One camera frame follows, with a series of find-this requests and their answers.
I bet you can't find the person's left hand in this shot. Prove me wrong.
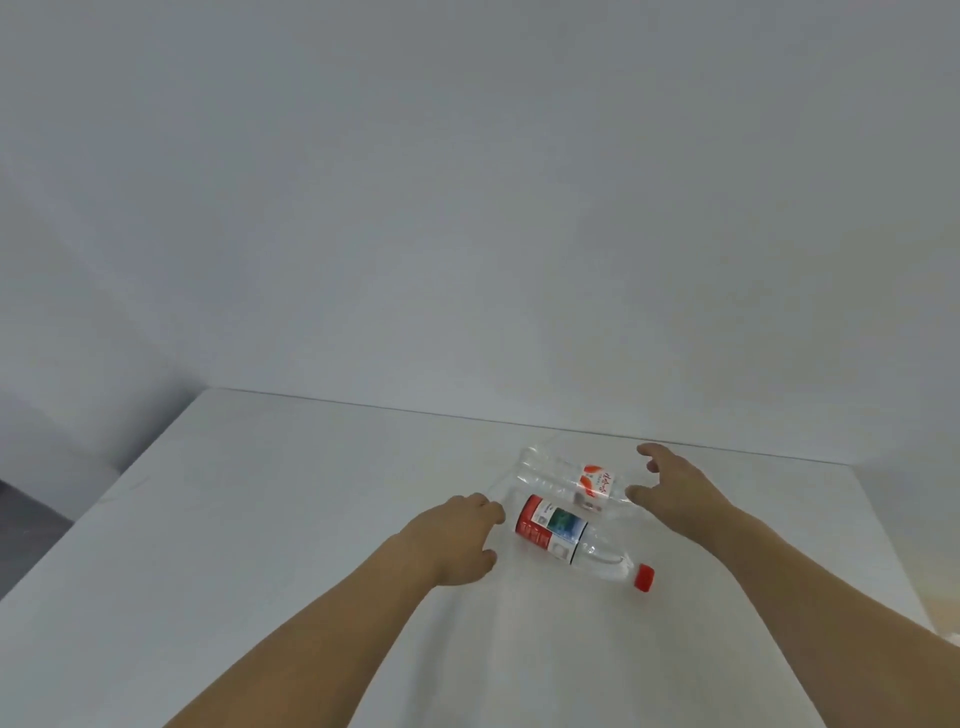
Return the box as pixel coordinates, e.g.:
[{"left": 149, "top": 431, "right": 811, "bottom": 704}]
[{"left": 398, "top": 493, "right": 507, "bottom": 588}]

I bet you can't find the person's right hand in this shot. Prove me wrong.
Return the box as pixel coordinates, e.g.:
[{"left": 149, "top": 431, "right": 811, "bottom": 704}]
[{"left": 624, "top": 442, "right": 740, "bottom": 560}]

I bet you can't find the person's right forearm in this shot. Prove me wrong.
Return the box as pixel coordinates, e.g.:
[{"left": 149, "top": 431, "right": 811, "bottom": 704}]
[{"left": 708, "top": 508, "right": 960, "bottom": 728}]

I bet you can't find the person's left forearm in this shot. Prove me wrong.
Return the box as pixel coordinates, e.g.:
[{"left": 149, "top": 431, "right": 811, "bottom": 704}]
[{"left": 163, "top": 534, "right": 444, "bottom": 728}]

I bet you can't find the clear bottle with orange label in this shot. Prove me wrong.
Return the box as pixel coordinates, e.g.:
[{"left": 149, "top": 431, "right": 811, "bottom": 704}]
[{"left": 517, "top": 444, "right": 639, "bottom": 515}]

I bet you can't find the clear bottle with red cap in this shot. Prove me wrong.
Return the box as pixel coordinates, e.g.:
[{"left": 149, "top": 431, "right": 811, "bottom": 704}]
[{"left": 513, "top": 494, "right": 656, "bottom": 594}]

